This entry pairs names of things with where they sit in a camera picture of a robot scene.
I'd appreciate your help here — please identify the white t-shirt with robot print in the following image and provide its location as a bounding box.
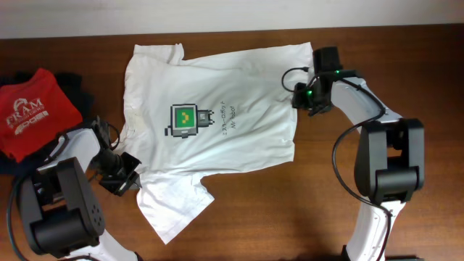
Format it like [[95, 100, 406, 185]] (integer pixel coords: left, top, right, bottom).
[[117, 43, 312, 243]]

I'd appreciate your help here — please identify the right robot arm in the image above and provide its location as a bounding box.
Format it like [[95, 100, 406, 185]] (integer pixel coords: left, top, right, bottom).
[[291, 46, 425, 261]]

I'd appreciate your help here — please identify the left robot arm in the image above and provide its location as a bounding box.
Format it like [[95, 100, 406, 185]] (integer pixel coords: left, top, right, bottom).
[[9, 117, 141, 261]]

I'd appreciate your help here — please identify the dark navy folded garment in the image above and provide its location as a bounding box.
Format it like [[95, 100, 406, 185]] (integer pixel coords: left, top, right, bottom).
[[1, 72, 94, 175]]

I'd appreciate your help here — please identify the red folded printed t-shirt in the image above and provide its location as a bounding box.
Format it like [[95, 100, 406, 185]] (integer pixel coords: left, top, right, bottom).
[[1, 69, 83, 162]]

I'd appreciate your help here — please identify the right black cable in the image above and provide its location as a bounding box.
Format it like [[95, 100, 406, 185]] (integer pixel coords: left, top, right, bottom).
[[281, 66, 394, 261]]

